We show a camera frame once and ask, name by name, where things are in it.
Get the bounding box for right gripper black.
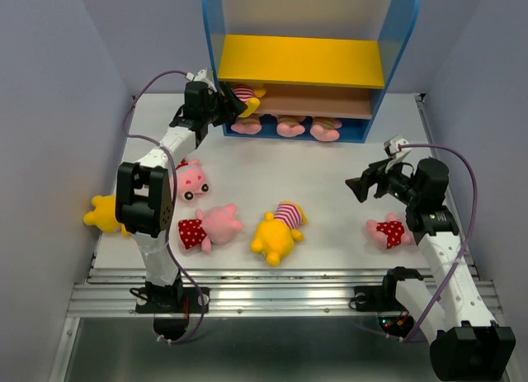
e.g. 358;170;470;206
343;156;421;206

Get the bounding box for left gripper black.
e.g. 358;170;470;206
202;83;248;127

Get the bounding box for yellow bear plush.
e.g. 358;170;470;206
231;84;266;118
82;195;130;237
250;200;308;266

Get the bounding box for pink frog plush striped shirt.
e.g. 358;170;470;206
230;114;262;135

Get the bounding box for pink plush striped body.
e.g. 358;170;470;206
276;116;305;138

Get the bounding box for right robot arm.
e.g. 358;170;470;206
345;158;516;381

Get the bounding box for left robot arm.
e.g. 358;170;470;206
115;81;246;314

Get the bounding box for brown lower shelf board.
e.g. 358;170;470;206
257;97;372;120

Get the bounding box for blue wooden toy shelf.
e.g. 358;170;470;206
201;0;422;143

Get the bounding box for pink pig plush right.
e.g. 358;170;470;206
365;213;416;250

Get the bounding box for pink pig plush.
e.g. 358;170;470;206
177;203;244;253
365;213;416;250

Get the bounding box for pink pig plush dotted dress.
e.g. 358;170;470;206
169;158;210;202

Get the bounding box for pink pig plush centre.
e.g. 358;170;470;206
177;203;244;253

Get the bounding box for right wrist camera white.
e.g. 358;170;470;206
384;135;412;172

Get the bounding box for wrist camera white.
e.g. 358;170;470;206
384;135;412;172
186;68;217;92

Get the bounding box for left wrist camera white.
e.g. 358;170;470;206
186;68;217;92

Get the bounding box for aluminium rail frame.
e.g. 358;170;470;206
51;94;436;381

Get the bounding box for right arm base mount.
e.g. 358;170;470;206
349;285;414;338

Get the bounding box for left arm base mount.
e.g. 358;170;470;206
129;286;210;345

